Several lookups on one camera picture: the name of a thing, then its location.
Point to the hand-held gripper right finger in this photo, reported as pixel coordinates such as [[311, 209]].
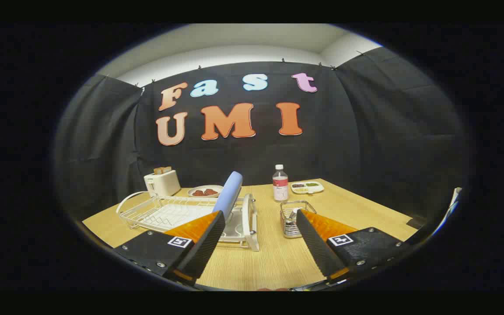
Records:
[[317, 245]]

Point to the white plate with meat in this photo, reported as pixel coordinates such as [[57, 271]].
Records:
[[199, 188]]

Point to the white divided food tray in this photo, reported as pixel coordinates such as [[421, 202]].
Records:
[[317, 190]]

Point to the blue plate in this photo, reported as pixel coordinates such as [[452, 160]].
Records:
[[229, 192]]

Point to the black table clamp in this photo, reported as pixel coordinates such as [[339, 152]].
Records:
[[416, 223]]

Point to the toast slice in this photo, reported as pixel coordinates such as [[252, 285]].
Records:
[[162, 170]]

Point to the white toaster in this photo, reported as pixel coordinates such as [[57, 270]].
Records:
[[163, 183]]

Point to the clear bottle red label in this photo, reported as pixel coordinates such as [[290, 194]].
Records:
[[280, 186]]

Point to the red meat piece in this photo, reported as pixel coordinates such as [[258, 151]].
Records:
[[211, 191], [197, 192]]

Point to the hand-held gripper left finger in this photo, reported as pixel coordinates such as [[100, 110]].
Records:
[[204, 245]]

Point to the black backdrop cloth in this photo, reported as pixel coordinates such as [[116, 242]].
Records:
[[365, 131]]

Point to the white spoon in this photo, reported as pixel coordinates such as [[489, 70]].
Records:
[[292, 215]]

